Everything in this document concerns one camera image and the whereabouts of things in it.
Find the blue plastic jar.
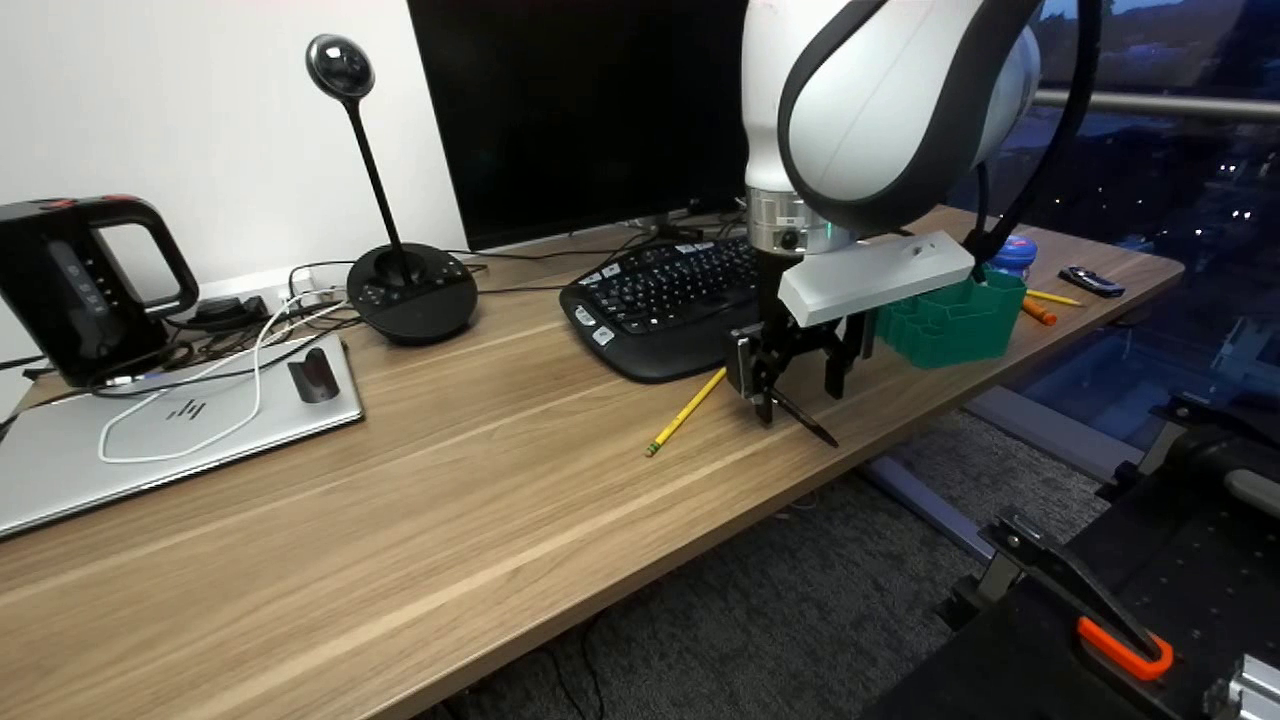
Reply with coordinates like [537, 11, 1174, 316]
[990, 231, 1041, 276]

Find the small black box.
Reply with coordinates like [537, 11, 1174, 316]
[285, 348, 343, 406]

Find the black ergonomic keyboard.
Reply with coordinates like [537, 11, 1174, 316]
[556, 227, 804, 388]

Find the black power adapter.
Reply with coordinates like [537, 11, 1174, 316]
[177, 293, 270, 337]

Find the green desk organizer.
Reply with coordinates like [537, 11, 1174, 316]
[872, 258, 1033, 372]

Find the large black computer monitor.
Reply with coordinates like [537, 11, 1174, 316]
[402, 0, 756, 257]

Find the black webcam on stand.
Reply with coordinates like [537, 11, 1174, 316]
[301, 33, 479, 348]

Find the black electric kettle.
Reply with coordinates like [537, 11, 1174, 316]
[0, 190, 205, 396]

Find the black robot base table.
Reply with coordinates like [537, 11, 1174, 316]
[862, 396, 1280, 720]

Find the silver laptop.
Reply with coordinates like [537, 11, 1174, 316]
[0, 332, 366, 543]

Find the aluminium profile rail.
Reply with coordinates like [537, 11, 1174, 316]
[1203, 651, 1280, 720]

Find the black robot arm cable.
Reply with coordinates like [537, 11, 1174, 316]
[964, 0, 1111, 269]

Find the white charging cable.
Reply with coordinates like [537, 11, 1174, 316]
[93, 257, 354, 466]

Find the black clamp with orange handle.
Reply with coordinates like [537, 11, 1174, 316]
[982, 514, 1178, 688]

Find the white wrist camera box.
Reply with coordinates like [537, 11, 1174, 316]
[777, 227, 979, 332]

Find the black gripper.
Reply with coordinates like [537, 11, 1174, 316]
[727, 249, 879, 430]

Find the long yellow pencil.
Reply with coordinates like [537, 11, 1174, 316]
[644, 364, 732, 459]

